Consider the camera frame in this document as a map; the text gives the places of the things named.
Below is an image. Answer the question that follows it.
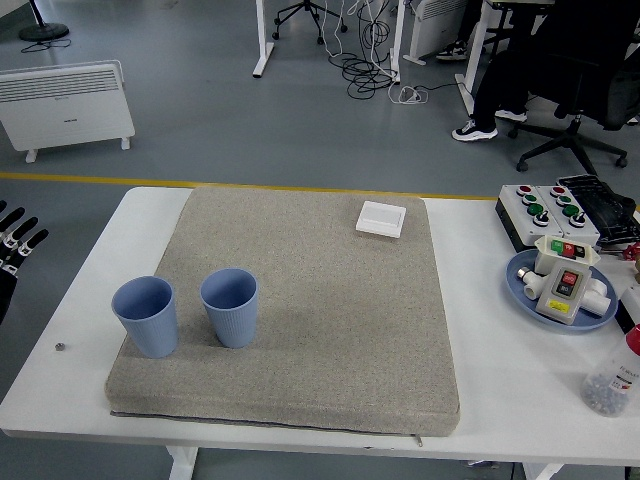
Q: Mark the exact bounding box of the person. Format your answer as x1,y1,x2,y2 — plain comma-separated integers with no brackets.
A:
435,0,484,62
451,0,640,143

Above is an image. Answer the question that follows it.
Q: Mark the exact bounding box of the white panel heater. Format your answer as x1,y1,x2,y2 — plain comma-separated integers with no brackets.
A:
403,0,469,66
0,59,136,164

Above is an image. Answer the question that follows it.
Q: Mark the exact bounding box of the black fan stand base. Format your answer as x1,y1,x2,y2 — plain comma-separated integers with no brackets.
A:
18,0,70,42

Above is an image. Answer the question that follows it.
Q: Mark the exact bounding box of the white pipe fitting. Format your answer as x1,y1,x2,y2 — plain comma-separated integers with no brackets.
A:
579,277,615,319
519,273,547,301

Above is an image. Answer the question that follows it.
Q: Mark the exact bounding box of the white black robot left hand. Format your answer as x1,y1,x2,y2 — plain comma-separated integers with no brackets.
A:
0,199,50,326

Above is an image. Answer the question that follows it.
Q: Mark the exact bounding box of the grey-brown cushion mat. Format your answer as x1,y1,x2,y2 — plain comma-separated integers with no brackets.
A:
104,185,461,439

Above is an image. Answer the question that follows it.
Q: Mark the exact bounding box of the white table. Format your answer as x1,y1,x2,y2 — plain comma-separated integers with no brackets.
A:
0,185,640,480

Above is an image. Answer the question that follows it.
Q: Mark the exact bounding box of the blue ribbed cup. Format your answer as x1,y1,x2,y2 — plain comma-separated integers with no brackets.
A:
199,268,260,350
111,275,179,359

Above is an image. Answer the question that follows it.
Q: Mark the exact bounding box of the black cable tangle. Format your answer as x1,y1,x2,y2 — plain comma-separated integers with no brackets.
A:
342,0,401,99

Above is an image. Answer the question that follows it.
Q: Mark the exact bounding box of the blue plate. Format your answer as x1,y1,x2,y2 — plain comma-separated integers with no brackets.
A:
505,249,620,333

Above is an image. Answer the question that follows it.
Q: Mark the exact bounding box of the white power adapter with cable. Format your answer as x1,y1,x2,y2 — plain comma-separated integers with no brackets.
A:
388,84,430,106

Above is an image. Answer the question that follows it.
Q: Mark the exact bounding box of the black tool case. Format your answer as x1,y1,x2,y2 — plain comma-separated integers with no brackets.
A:
556,173,640,246

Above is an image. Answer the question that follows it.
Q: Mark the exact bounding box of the white wall switch plate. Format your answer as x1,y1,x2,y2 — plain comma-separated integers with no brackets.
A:
355,200,407,240

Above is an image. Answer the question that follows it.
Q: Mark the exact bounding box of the grey two-button power switch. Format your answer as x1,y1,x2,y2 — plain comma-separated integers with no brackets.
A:
535,260,594,326

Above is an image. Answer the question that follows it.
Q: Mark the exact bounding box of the black chair base with castors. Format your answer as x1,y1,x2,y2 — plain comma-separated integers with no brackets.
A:
272,0,349,45

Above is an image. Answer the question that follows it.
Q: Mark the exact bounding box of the white desk leg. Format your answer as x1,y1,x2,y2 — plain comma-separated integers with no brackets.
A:
387,0,406,84
251,0,275,78

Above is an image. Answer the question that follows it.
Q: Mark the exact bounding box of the black office chair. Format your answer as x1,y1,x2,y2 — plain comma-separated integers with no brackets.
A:
507,64,640,174

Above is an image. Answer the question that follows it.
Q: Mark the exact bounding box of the white three-button switch box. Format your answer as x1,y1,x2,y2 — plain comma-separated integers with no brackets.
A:
532,234,601,274

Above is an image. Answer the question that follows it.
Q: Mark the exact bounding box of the clear bottle with red cap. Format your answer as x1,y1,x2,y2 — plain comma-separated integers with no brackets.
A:
580,323,640,419

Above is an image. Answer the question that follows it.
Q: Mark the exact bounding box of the white push-button control box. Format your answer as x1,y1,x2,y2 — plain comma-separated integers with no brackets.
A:
534,184,601,246
495,183,566,253

